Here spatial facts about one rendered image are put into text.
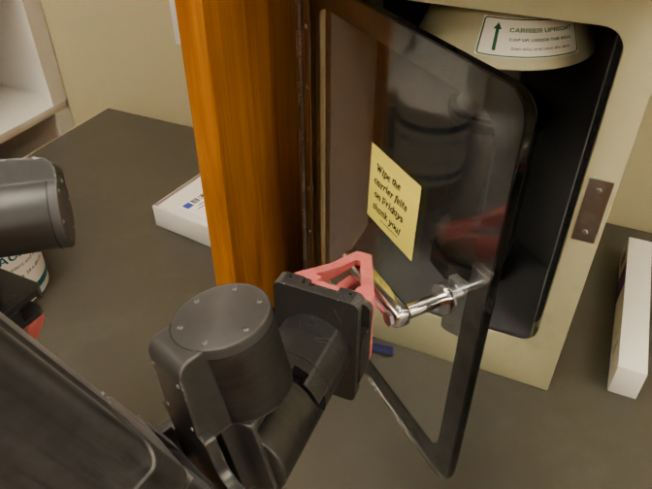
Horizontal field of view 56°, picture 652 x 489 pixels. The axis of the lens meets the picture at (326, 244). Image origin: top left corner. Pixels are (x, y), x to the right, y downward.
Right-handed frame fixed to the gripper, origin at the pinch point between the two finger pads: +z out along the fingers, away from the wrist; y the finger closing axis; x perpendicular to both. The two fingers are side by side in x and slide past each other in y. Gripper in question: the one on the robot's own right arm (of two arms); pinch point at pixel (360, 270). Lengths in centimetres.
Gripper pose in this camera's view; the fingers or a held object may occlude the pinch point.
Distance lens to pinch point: 51.5
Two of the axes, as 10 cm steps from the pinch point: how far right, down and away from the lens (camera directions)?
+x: -9.2, -2.5, 3.2
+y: 0.0, -7.9, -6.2
